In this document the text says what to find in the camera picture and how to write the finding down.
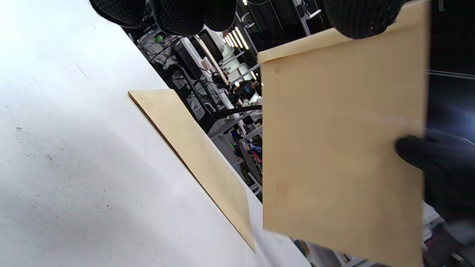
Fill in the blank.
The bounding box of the person's right hand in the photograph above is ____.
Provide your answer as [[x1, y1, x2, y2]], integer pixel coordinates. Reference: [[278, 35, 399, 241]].
[[395, 128, 475, 223]]

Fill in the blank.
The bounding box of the person's left hand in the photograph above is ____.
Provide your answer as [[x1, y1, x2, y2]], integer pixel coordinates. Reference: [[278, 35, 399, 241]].
[[89, 0, 408, 40]]

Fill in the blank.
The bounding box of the brown paper envelope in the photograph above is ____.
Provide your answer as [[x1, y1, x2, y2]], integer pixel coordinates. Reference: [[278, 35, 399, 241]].
[[128, 89, 256, 253], [257, 0, 431, 267]]

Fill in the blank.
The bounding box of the long wooden plank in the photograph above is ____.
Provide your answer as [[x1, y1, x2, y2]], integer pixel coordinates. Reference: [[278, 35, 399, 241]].
[[193, 35, 230, 86]]

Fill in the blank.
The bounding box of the black office chair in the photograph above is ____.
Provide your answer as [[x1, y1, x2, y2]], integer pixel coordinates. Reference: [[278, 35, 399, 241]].
[[206, 105, 262, 135]]

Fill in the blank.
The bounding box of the white metal storage shelf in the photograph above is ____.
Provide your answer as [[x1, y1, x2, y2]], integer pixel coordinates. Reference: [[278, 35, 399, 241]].
[[223, 111, 263, 202]]

